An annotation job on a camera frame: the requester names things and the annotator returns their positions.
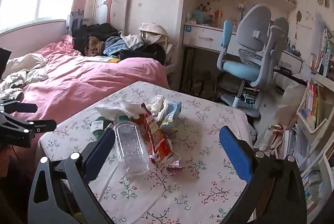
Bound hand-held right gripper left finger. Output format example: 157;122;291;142
27;128;116;224

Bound stack of books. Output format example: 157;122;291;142
300;169;324;214

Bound yellow book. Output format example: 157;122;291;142
86;56;121;63

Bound clear plastic bottle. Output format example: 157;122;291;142
114;116;150;176

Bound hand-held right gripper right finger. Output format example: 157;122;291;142
219;126;308;224

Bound white crumpled quilt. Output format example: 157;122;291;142
0;53;49;102

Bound red snack wrapper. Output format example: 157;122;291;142
136;103;186;175

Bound beige coat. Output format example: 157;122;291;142
138;23;174;57

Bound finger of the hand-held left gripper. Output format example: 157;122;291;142
0;99;38;113
0;112;57;136

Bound black jacket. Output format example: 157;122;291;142
72;23;120;55

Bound beige canvas bag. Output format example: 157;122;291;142
261;80;307;157

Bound black garment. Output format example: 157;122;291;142
119;44;167;65

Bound pink duvet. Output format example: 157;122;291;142
10;33;170;136

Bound blue milk carton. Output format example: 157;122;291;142
159;101;182;133

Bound brown garment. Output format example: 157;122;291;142
87;36;105;56

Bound green tube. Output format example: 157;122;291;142
91;116;113;138

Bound teal desk ornament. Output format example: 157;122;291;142
192;10;210;25

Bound white tissue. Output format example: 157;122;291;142
94;100;143;120
150;96;169;120

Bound grey and blue desk chair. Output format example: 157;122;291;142
216;4;289;117

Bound blue jeans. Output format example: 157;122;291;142
103;36;128;56

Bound white desk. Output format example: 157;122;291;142
183;23;304;76

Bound white shirt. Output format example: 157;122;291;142
120;33;144;50

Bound floral tablecloth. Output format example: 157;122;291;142
37;80;255;224

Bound white bookshelf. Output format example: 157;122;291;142
295;28;334;214

